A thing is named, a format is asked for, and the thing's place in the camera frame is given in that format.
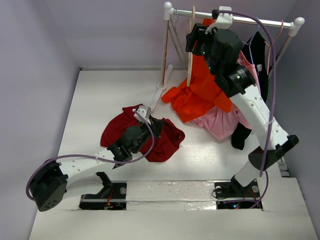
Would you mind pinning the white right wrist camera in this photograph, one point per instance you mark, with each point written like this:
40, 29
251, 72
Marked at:
221, 20

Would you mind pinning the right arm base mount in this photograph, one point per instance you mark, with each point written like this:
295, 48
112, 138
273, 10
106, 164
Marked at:
230, 194

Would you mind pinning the dark red t shirt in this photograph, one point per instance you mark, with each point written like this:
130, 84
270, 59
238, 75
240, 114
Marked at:
164, 146

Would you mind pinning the pink t shirt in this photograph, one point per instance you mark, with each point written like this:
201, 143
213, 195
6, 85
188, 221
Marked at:
221, 124

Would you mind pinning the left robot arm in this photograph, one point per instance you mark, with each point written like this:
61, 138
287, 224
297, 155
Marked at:
54, 180

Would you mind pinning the orange t shirt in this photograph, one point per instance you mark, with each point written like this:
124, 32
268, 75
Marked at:
201, 95

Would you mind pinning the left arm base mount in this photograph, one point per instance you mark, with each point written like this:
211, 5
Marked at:
111, 197

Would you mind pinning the beige wooden hanger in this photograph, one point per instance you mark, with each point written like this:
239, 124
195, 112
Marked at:
190, 25

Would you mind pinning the blue wire hanger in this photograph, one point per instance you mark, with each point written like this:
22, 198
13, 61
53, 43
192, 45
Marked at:
249, 44

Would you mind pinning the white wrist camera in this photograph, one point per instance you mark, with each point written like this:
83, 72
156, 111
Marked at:
221, 20
142, 114

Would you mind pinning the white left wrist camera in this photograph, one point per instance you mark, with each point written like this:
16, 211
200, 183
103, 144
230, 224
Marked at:
142, 114

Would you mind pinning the white clothes rack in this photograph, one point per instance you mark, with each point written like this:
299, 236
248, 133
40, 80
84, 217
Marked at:
238, 17

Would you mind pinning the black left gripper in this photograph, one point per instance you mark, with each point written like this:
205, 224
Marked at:
156, 124

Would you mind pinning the grey plastic hanger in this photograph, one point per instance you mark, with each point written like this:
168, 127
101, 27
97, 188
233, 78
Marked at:
177, 44

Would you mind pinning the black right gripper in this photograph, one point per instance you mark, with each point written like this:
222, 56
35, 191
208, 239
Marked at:
193, 39

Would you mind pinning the black t shirt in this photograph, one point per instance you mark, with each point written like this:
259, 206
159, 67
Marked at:
258, 49

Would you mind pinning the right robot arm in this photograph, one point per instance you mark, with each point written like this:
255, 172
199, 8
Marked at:
274, 142

